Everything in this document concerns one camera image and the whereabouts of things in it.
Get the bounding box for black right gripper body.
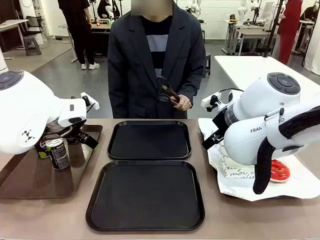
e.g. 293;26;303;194
212;107;227;136

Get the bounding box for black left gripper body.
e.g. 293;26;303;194
46;119;88;146

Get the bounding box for black serving tongs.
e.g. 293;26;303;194
156;76;181;105

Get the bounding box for person's left forearm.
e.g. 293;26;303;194
178;59;207;99

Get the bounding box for person's right forearm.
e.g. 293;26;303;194
107;62;131;120

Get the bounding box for person's left hand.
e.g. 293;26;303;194
173;94;193;111

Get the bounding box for black tray under paper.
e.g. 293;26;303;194
199;129;298;200

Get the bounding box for empty printed paper box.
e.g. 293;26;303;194
219;161;256;180

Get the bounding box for brown plastic tray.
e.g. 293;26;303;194
0;124;104;200

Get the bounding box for dark stool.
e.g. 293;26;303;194
204;53;212;77

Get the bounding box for white table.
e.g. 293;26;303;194
214;54;320;101

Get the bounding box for small black plastic tray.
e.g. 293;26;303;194
106;120;193;161

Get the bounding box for red glazed donut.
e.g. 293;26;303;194
269;159;291;183

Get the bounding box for large black plastic tray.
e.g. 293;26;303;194
85;159;206;232

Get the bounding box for person in dark blazer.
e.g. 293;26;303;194
107;0;207;120

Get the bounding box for grey workbench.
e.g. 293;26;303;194
224;19;280;56

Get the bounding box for white paper sheet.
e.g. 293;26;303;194
197;117;320;203

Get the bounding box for grey step stool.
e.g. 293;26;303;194
23;35;43;57

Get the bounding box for standing person in black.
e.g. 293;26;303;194
57;0;101;71

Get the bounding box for black office chair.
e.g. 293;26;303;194
24;15;44;36

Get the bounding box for person in red apron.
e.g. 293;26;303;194
278;0;304;66

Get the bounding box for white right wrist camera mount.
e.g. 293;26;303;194
201;91;226;113

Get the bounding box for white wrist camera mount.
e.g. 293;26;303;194
201;91;226;113
79;92;100;111

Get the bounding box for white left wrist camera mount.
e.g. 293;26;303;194
79;92;100;111

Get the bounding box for black cable sleeve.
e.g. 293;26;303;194
252;105;320;196

